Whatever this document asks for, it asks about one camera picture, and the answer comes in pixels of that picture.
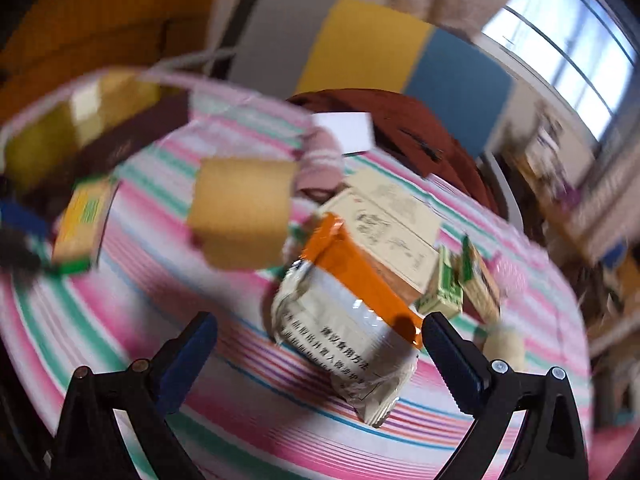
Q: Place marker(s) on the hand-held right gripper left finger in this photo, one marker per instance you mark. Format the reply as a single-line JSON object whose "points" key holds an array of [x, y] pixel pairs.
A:
{"points": [[186, 360]]}

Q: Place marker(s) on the red-brown jacket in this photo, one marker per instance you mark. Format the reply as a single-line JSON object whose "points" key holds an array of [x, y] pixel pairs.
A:
{"points": [[400, 130]]}

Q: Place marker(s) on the pale green small box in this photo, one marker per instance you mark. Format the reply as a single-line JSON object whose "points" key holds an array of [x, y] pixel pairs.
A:
{"points": [[442, 285], [480, 280]]}

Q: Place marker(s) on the white foam block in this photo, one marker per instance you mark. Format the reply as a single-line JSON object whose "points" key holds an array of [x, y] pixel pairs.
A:
{"points": [[345, 130]]}

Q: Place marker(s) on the orange white snack packet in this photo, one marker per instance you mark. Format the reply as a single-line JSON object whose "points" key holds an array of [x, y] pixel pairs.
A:
{"points": [[345, 340]]}

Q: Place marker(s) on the barred window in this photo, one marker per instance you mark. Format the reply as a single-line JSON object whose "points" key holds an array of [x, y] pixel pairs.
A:
{"points": [[565, 60]]}

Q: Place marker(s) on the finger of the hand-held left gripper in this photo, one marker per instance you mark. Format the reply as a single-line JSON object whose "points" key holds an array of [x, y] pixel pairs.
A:
{"points": [[17, 255], [17, 217]]}

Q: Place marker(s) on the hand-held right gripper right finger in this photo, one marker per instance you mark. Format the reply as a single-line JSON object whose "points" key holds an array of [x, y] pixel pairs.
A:
{"points": [[450, 360]]}

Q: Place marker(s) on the cluttered side desk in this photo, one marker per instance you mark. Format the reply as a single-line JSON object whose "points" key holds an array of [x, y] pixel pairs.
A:
{"points": [[575, 210]]}

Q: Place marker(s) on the grey yellow blue chair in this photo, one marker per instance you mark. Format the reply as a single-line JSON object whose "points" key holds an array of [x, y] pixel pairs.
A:
{"points": [[350, 40]]}

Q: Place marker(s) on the orange wooden wardrobe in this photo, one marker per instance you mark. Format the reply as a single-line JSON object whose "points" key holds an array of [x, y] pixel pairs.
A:
{"points": [[100, 20]]}

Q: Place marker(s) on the gold cardboard container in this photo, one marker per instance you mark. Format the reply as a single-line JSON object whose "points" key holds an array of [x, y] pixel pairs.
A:
{"points": [[125, 145]]}

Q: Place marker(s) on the black foam roll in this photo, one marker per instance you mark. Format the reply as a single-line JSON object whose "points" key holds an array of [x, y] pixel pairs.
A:
{"points": [[250, 10]]}

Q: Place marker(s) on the yellow green small box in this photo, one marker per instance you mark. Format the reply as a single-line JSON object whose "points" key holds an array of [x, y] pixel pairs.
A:
{"points": [[82, 225]]}

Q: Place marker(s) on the cream rounded pouch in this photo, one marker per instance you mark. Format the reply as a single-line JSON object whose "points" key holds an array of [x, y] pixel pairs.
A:
{"points": [[505, 347]]}

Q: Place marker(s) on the beige box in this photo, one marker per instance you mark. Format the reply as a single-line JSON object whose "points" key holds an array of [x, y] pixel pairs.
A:
{"points": [[380, 250], [400, 200]]}

